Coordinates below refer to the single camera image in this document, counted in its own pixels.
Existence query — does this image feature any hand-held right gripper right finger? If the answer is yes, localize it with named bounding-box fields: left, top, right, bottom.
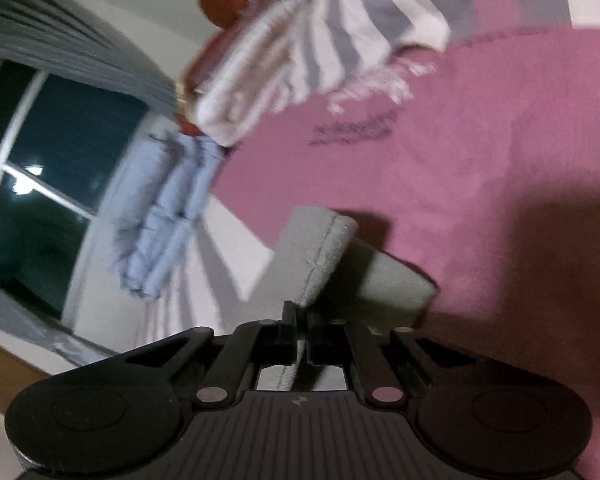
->
left=307, top=318, right=482, bottom=409

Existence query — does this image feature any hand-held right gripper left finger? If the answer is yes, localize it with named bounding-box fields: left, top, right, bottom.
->
left=111, top=302, right=299, bottom=409

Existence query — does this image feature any grey towel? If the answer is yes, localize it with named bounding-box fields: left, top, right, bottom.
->
left=241, top=205, right=439, bottom=392

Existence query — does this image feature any light blue folded quilt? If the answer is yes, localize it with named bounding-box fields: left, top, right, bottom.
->
left=111, top=131, right=227, bottom=303

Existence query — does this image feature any striped pink grey bed sheet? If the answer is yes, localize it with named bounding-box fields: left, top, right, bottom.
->
left=60, top=0, right=600, bottom=480

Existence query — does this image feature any wooden cabinet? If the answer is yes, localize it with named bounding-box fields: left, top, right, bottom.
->
left=0, top=335, right=48, bottom=412

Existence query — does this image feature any white framed window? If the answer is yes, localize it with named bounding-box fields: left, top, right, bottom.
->
left=0, top=56, right=150, bottom=322

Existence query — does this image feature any striped grey white pillow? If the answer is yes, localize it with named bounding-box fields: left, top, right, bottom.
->
left=186, top=0, right=575, bottom=147

